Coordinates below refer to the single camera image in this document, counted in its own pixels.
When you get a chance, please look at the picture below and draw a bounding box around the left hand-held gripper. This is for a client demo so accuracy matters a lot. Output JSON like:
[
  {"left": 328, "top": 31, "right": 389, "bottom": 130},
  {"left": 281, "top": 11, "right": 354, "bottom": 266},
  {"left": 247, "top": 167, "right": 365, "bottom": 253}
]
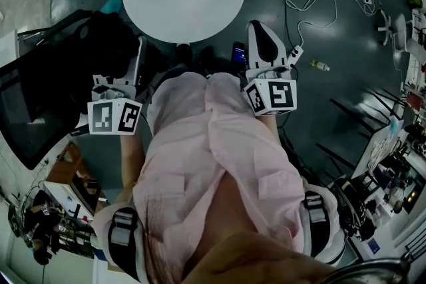
[{"left": 87, "top": 35, "right": 148, "bottom": 137}]

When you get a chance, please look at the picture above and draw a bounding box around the white power strip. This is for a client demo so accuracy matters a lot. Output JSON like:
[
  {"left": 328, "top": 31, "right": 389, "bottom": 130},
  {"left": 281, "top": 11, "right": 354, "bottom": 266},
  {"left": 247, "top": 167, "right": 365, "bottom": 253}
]
[{"left": 286, "top": 45, "right": 304, "bottom": 67}]

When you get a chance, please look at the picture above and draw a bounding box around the brown wooden box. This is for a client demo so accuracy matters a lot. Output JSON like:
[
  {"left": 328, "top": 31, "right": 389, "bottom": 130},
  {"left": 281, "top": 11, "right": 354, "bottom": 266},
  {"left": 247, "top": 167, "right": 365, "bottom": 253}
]
[{"left": 53, "top": 142, "right": 101, "bottom": 210}]

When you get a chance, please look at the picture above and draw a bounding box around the person's left forearm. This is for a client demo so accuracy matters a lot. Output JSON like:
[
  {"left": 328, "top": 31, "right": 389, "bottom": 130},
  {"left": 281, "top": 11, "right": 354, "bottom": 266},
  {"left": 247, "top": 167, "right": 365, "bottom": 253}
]
[{"left": 118, "top": 134, "right": 148, "bottom": 204}]

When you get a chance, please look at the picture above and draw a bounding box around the black mesh office chair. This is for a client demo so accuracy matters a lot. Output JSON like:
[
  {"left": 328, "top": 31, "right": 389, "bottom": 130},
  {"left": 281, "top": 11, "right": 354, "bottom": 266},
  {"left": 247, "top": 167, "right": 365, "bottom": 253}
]
[{"left": 0, "top": 9, "right": 101, "bottom": 171}]

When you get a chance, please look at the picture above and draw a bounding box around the person's right forearm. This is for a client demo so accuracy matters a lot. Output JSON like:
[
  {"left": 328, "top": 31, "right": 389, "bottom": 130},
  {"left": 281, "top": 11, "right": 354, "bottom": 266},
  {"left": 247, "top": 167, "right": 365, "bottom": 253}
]
[{"left": 262, "top": 113, "right": 278, "bottom": 131}]

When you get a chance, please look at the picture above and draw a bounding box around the teal plastic object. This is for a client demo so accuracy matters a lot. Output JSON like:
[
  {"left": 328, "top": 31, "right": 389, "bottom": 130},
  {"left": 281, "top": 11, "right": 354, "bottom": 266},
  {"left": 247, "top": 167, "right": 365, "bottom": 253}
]
[{"left": 101, "top": 0, "right": 123, "bottom": 15}]

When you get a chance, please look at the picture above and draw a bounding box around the black phone with blue screen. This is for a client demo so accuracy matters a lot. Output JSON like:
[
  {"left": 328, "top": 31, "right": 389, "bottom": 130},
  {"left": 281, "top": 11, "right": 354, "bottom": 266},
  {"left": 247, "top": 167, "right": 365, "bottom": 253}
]
[{"left": 230, "top": 41, "right": 248, "bottom": 70}]

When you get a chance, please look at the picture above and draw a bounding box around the cluttered white desk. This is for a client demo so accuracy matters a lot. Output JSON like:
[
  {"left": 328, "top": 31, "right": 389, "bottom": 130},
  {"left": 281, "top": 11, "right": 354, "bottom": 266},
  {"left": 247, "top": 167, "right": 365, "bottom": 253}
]
[{"left": 351, "top": 119, "right": 426, "bottom": 245}]

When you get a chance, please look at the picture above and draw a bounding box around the white swivel chair base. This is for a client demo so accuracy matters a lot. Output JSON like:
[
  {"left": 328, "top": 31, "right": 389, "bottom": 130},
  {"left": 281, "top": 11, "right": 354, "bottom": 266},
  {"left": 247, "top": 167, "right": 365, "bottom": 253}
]
[{"left": 377, "top": 9, "right": 409, "bottom": 51}]

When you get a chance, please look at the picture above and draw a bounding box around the person's black shoe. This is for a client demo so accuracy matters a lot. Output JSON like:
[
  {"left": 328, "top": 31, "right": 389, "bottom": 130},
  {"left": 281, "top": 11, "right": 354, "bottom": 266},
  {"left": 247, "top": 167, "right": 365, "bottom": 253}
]
[{"left": 175, "top": 43, "right": 193, "bottom": 65}]

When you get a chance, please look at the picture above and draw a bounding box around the white cable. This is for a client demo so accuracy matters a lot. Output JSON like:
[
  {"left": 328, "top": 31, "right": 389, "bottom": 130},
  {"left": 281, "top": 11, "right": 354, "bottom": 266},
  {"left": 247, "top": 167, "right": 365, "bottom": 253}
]
[{"left": 285, "top": 0, "right": 383, "bottom": 48}]

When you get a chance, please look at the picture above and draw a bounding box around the yellow drink bottle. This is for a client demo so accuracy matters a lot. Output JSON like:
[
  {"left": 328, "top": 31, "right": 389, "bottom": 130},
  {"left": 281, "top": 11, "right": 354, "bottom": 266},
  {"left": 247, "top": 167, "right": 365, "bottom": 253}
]
[{"left": 310, "top": 59, "right": 331, "bottom": 72}]

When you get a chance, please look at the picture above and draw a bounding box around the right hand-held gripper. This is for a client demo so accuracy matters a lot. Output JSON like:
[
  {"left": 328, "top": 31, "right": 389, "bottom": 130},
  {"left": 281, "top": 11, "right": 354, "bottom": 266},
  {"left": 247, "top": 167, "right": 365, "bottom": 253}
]
[{"left": 243, "top": 20, "right": 298, "bottom": 117}]

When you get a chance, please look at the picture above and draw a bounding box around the person's pink clothing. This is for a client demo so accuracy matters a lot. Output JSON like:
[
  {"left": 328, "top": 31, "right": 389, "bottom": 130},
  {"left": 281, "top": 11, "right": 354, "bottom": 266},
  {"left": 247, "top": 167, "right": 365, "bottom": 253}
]
[{"left": 91, "top": 71, "right": 341, "bottom": 284}]

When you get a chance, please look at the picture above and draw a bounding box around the grey harness strap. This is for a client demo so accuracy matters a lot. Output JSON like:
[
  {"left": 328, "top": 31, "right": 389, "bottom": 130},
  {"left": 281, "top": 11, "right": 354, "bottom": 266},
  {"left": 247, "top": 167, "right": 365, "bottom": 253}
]
[
  {"left": 304, "top": 192, "right": 326, "bottom": 224},
  {"left": 109, "top": 207, "right": 138, "bottom": 247}
]

